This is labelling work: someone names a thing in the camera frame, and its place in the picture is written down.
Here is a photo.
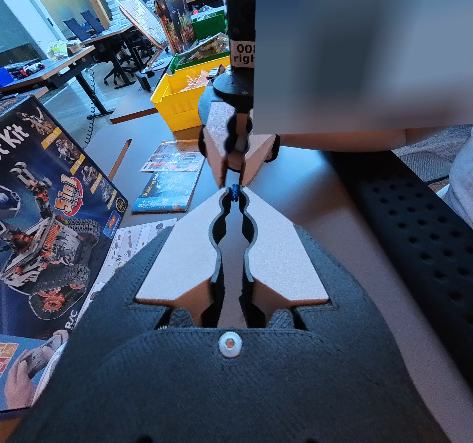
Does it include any blue instruction booklet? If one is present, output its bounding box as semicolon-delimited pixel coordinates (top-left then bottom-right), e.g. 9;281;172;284
131;160;204;214

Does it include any toy car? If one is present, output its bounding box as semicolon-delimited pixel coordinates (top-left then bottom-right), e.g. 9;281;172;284
4;60;47;79

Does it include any tilted wooden board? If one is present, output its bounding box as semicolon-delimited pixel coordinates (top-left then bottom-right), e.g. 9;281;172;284
68;0;169;50

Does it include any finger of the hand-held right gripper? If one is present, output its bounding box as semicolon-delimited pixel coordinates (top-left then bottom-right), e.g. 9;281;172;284
238;112;277;188
203;101;239;189

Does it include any robot kit box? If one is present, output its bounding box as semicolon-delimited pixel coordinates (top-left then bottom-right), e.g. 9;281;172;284
0;95;128;412

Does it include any grey desk with wooden edge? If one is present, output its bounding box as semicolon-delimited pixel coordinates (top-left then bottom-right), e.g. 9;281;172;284
110;92;159;125

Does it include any black perforated mat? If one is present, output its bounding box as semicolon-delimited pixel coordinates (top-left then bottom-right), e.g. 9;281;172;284
329;151;473;388

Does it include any black coiled cable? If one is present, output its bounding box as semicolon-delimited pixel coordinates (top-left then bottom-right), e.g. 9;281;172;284
83;70;98;152

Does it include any sticker sheet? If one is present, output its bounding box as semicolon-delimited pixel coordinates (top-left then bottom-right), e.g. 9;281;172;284
140;140;203;173

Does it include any clear bag of parts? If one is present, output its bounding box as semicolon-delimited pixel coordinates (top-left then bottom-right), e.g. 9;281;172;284
179;69;217;92
181;33;230;63

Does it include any dark flower print box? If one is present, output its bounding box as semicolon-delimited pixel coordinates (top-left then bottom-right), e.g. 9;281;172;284
154;0;196;55

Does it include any yellow plastic bin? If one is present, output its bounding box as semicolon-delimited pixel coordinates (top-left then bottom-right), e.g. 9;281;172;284
150;56;230;132

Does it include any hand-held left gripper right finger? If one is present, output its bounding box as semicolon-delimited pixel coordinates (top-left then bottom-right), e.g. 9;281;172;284
239;187;330;329

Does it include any wooden standing desk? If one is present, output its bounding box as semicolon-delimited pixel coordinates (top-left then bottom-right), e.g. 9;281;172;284
0;46;113;118

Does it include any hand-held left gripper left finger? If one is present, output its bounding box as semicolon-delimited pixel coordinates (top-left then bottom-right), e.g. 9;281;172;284
135;187;231;328

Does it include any white instruction sheet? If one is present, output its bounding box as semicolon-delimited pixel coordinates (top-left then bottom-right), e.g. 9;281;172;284
79;218;178;316

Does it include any person's right forearm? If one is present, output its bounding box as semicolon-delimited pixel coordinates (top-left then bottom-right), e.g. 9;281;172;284
273;125;409;153

